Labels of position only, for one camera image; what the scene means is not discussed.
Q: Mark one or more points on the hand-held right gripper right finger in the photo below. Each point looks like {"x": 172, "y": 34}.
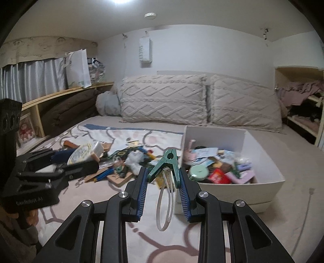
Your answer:
{"x": 184, "y": 194}

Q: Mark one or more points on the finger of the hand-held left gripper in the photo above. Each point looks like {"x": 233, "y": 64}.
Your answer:
{"x": 81, "y": 168}
{"x": 38, "y": 156}

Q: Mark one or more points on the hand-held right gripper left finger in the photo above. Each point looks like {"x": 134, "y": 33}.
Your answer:
{"x": 141, "y": 194}

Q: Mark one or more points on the round white tin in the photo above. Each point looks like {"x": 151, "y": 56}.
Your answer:
{"x": 81, "y": 153}

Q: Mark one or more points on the green clothespin with white loop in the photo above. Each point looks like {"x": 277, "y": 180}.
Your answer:
{"x": 163, "y": 161}

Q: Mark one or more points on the white cardboard box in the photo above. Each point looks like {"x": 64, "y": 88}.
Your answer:
{"x": 240, "y": 194}

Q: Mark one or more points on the person's left hand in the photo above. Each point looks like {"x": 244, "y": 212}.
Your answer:
{"x": 34, "y": 217}

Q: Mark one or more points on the brown wooden board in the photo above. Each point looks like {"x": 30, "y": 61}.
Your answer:
{"x": 121, "y": 180}

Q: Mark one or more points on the green round tape measure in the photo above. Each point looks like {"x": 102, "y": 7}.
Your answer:
{"x": 198, "y": 173}

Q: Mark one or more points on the brown leather piece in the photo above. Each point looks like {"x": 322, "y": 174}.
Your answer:
{"x": 69, "y": 144}

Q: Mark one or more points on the framed picture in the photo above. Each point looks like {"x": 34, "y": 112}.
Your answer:
{"x": 25, "y": 131}

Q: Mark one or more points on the printed blanket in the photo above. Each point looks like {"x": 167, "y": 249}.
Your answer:
{"x": 76, "y": 202}

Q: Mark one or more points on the red snack packet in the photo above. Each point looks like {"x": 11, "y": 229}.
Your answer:
{"x": 219, "y": 176}

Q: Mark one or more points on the pink eyelash curler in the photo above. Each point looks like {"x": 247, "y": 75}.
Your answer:
{"x": 189, "y": 154}

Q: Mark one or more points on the dark patterned tape roll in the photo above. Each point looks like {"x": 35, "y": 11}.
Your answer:
{"x": 121, "y": 153}

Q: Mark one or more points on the blue face mask packet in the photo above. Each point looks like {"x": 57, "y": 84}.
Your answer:
{"x": 206, "y": 153}

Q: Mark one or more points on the brown cylinder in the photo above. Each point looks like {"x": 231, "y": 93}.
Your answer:
{"x": 225, "y": 167}

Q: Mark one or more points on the purple card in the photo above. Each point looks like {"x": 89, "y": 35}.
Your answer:
{"x": 240, "y": 178}

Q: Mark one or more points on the brown blanket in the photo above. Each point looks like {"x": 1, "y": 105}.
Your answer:
{"x": 70, "y": 108}

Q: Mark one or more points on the grey rolled pillow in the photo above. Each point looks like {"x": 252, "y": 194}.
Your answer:
{"x": 107, "y": 103}

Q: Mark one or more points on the grey curtain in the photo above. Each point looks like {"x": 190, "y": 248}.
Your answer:
{"x": 33, "y": 78}

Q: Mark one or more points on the white paper bag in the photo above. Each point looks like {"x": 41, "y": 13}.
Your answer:
{"x": 78, "y": 68}

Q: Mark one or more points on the clear plastic bag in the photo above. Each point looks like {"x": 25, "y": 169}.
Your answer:
{"x": 97, "y": 72}

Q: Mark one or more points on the beige textured pillow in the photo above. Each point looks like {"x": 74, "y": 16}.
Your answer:
{"x": 243, "y": 103}
{"x": 162, "y": 98}

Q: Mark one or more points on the beige bed sheet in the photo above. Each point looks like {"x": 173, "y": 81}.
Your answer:
{"x": 291, "y": 202}

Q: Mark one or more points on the beige printed valance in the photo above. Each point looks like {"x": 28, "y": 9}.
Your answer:
{"x": 38, "y": 49}

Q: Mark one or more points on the dark clothes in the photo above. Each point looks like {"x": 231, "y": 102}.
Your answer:
{"x": 306, "y": 111}

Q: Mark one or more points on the pink clothes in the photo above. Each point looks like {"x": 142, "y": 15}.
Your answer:
{"x": 298, "y": 93}

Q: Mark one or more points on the cream wooden shelf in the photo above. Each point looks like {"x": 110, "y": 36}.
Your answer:
{"x": 281, "y": 75}

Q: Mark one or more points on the white smoke detector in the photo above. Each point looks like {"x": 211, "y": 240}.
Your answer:
{"x": 150, "y": 15}

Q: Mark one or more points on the white wall device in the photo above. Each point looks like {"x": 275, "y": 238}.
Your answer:
{"x": 144, "y": 50}

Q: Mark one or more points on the wall hook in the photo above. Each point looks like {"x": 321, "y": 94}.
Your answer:
{"x": 265, "y": 32}

